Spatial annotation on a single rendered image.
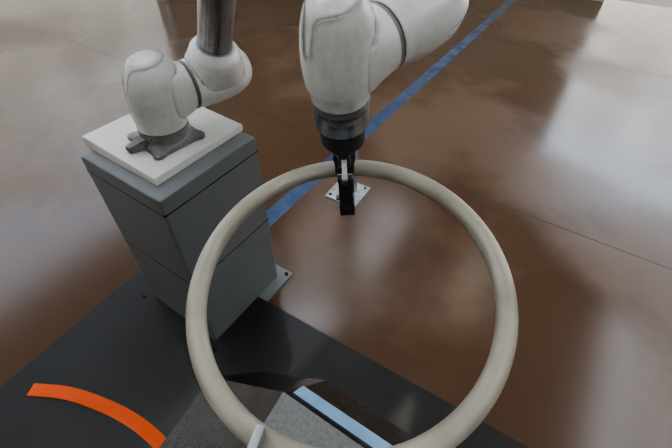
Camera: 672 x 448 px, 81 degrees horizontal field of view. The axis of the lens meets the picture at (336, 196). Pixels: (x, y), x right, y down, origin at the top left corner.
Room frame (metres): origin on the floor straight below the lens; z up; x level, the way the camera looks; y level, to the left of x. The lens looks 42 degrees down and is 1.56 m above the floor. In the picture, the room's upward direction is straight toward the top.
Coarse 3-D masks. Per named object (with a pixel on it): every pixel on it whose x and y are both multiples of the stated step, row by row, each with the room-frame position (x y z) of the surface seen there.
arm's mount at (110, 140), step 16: (208, 112) 1.25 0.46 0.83; (112, 128) 1.13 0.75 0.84; (128, 128) 1.14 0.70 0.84; (208, 128) 1.15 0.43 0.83; (224, 128) 1.15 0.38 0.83; (240, 128) 1.17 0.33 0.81; (96, 144) 1.04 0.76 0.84; (112, 144) 1.04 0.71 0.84; (192, 144) 1.06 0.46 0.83; (208, 144) 1.06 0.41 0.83; (112, 160) 1.00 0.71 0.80; (128, 160) 0.96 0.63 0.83; (144, 160) 0.97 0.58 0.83; (160, 160) 0.97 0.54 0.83; (176, 160) 0.97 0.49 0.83; (192, 160) 1.00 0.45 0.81; (144, 176) 0.91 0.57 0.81; (160, 176) 0.90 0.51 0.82
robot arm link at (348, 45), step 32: (320, 0) 0.50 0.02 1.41; (352, 0) 0.50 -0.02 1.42; (320, 32) 0.48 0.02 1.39; (352, 32) 0.48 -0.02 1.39; (384, 32) 0.52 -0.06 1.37; (320, 64) 0.48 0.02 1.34; (352, 64) 0.48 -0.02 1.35; (384, 64) 0.52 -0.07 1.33; (320, 96) 0.50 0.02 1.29; (352, 96) 0.49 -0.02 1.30
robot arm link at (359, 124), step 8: (312, 104) 0.54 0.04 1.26; (368, 104) 0.53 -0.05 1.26; (320, 112) 0.52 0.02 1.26; (360, 112) 0.51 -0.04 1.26; (368, 112) 0.54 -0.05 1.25; (320, 120) 0.52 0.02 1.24; (328, 120) 0.51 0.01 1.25; (336, 120) 0.51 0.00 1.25; (344, 120) 0.51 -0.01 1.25; (352, 120) 0.51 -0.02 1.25; (360, 120) 0.52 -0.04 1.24; (368, 120) 0.54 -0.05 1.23; (320, 128) 0.53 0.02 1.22; (328, 128) 0.51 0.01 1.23; (336, 128) 0.51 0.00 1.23; (344, 128) 0.51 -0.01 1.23; (352, 128) 0.51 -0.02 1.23; (360, 128) 0.52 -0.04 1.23; (328, 136) 0.52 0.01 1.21; (336, 136) 0.52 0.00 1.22; (344, 136) 0.52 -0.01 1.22; (352, 136) 0.52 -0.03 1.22
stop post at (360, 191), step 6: (354, 180) 1.74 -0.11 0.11; (336, 186) 1.80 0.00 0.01; (354, 186) 1.74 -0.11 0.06; (360, 186) 1.80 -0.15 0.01; (366, 186) 1.80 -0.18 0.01; (330, 192) 1.75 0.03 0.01; (336, 192) 1.75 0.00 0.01; (354, 192) 1.74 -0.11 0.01; (360, 192) 1.75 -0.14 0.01; (366, 192) 1.75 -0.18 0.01; (330, 198) 1.70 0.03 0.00; (354, 198) 1.69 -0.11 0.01; (360, 198) 1.69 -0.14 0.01; (354, 204) 1.64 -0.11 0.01
